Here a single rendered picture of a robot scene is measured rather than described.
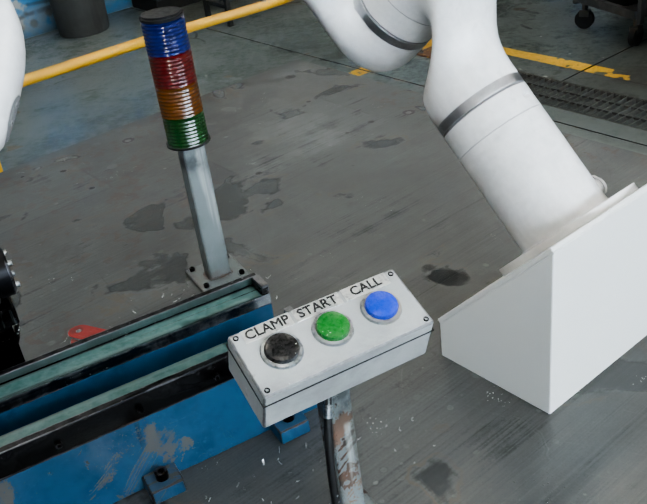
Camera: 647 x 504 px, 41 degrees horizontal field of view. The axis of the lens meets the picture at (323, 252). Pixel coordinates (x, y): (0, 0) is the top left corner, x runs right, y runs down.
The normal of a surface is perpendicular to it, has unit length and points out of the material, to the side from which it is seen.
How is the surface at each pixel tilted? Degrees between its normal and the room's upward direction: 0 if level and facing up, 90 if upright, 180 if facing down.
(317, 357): 21
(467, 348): 90
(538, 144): 47
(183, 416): 90
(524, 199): 72
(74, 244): 0
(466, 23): 78
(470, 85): 57
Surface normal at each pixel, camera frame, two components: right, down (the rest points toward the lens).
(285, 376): 0.06, -0.66
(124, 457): 0.49, 0.39
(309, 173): -0.12, -0.85
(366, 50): -0.15, 0.77
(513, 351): -0.75, 0.41
